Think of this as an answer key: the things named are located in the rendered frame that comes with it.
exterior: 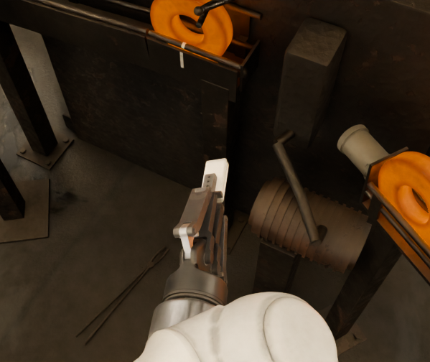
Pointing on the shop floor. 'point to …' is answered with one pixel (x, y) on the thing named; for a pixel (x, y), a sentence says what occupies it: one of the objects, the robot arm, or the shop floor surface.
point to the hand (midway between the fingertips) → (215, 181)
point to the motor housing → (268, 239)
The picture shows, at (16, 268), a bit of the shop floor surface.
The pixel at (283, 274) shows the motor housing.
